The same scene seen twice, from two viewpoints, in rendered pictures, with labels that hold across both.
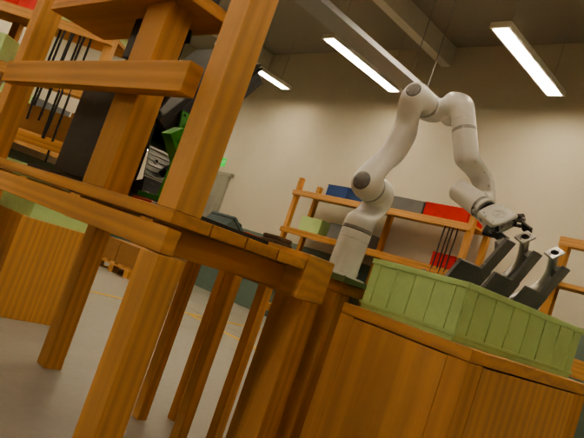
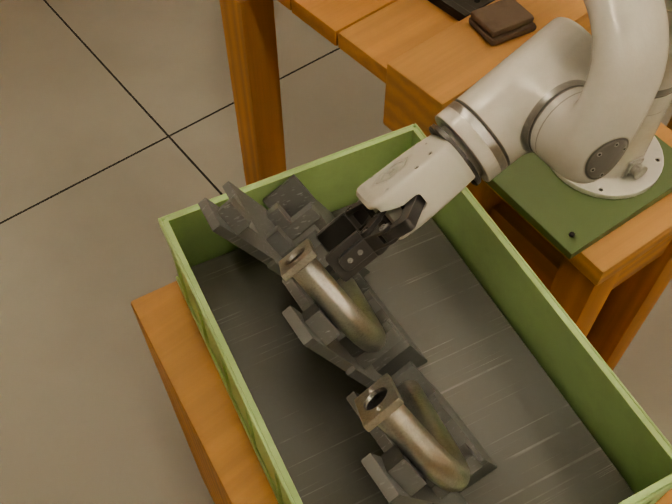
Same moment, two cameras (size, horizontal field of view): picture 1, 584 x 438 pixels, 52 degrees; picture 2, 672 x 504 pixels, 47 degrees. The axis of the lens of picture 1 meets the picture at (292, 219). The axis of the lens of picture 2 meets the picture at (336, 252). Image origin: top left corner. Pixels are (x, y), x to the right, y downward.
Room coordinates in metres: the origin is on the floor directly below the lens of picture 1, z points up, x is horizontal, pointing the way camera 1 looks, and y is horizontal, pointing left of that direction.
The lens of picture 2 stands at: (1.95, -1.16, 1.79)
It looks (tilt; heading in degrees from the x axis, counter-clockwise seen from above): 54 degrees down; 96
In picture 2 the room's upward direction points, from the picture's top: straight up
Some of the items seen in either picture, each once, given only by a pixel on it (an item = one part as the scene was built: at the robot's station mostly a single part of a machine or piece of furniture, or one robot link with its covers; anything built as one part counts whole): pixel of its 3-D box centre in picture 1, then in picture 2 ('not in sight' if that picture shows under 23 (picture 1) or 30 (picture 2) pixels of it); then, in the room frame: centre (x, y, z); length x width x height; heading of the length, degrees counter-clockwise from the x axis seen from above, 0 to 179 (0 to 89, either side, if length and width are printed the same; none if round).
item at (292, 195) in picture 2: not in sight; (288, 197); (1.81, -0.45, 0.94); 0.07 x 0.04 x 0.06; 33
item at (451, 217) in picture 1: (361, 272); not in sight; (8.01, -1.12, 1.10); 3.01 x 0.55 x 2.20; 44
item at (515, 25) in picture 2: (276, 240); (502, 20); (2.13, 0.03, 0.91); 0.10 x 0.08 x 0.03; 34
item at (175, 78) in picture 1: (82, 76); not in sight; (2.03, 0.85, 1.23); 1.30 x 0.05 x 0.09; 46
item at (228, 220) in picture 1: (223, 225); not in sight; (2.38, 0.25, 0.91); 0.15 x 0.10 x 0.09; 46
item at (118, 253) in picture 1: (150, 255); not in sight; (8.81, 1.79, 0.37); 1.20 x 0.80 x 0.74; 142
